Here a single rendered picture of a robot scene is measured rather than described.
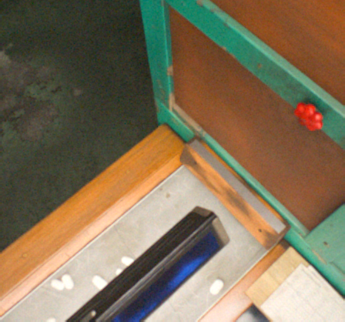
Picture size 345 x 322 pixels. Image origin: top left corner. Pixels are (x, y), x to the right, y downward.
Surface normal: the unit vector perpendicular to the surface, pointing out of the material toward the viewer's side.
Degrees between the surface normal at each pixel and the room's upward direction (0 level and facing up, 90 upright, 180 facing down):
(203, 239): 58
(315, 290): 0
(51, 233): 0
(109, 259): 0
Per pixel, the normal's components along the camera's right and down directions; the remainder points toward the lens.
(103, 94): -0.04, -0.42
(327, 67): -0.75, 0.62
